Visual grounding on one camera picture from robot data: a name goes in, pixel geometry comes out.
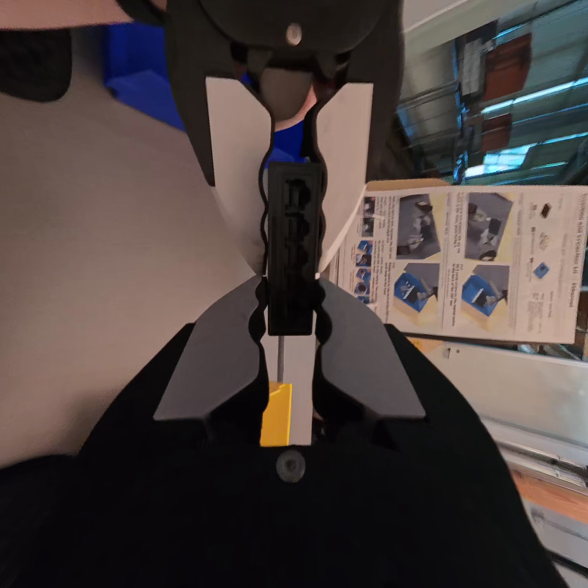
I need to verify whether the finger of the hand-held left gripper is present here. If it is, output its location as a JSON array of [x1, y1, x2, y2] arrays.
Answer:
[[205, 77, 275, 277], [301, 83, 374, 273]]

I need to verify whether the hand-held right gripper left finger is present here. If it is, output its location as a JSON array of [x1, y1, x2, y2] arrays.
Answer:
[[153, 277, 271, 445]]

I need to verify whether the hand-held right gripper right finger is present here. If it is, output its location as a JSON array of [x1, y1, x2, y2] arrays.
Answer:
[[314, 278, 428, 445]]

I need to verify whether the yellow plastic bin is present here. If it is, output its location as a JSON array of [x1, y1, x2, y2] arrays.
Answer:
[[259, 381, 293, 447]]

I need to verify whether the black network switch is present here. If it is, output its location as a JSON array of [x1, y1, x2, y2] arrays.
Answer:
[[266, 161, 325, 337]]

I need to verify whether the blue plastic bin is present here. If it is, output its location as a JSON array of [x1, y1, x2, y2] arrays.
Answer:
[[103, 23, 307, 162]]

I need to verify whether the person's left forearm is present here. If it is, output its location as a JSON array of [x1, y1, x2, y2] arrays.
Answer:
[[0, 0, 135, 31]]

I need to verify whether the wooden display board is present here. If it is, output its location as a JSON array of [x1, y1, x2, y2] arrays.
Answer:
[[365, 179, 455, 194]]

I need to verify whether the instruction poster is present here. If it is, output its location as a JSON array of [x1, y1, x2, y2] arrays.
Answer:
[[331, 184, 588, 345]]

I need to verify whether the white door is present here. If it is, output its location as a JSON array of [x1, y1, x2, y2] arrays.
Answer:
[[423, 342, 588, 443]]

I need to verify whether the brown box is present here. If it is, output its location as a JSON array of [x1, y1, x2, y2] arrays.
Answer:
[[482, 32, 534, 103]]

